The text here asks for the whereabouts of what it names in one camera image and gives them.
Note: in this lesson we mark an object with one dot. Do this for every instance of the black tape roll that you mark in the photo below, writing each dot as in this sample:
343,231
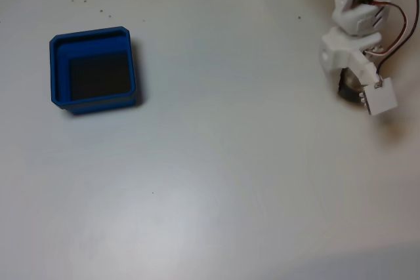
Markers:
345,92

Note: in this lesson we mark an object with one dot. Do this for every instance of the blue square box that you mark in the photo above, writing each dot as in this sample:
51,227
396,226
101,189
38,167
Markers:
60,73

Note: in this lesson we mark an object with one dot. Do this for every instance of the white camera box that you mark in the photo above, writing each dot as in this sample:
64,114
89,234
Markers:
382,98

